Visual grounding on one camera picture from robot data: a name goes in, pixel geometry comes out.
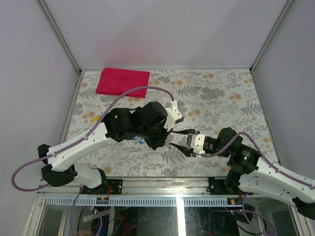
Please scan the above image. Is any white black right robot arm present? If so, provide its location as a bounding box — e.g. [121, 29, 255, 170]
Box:
[174, 127, 315, 219]

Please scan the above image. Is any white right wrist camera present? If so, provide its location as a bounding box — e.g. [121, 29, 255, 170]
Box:
[187, 134, 205, 155]

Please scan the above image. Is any folded pink cloth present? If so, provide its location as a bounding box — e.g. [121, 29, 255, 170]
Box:
[95, 68, 150, 96]

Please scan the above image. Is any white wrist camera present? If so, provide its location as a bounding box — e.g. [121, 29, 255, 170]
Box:
[187, 134, 205, 155]
[164, 100, 185, 131]

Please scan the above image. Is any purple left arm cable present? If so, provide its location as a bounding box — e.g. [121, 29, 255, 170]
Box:
[11, 86, 177, 192]

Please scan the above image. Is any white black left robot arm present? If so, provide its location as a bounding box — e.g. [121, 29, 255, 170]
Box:
[41, 101, 182, 194]

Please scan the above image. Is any metal keyring with clips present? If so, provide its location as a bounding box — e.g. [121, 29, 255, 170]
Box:
[165, 138, 171, 149]

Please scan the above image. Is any white slotted cable duct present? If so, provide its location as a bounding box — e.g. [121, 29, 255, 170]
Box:
[46, 196, 242, 207]

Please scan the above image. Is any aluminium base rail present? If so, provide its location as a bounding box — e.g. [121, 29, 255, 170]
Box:
[36, 176, 247, 197]

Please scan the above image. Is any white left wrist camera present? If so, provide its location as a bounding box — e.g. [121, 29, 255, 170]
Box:
[164, 100, 185, 131]

